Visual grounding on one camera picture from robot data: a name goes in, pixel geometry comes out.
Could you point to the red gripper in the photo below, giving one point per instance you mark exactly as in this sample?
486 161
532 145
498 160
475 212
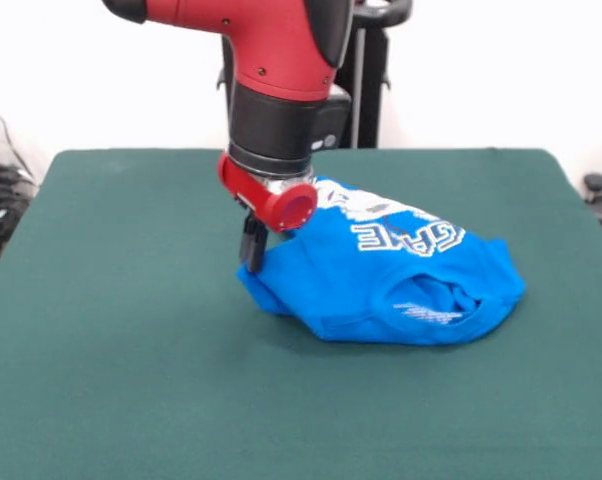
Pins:
276 200

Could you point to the blue printed T-shirt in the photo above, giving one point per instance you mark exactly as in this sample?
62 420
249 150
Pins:
391 290

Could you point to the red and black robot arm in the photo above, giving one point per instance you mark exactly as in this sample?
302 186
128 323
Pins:
281 75

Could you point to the dark green table cloth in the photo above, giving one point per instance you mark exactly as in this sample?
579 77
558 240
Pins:
131 375

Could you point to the black office chair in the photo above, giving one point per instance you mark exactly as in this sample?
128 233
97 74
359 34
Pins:
597 182

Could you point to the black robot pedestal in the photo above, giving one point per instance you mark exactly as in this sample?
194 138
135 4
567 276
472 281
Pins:
368 75

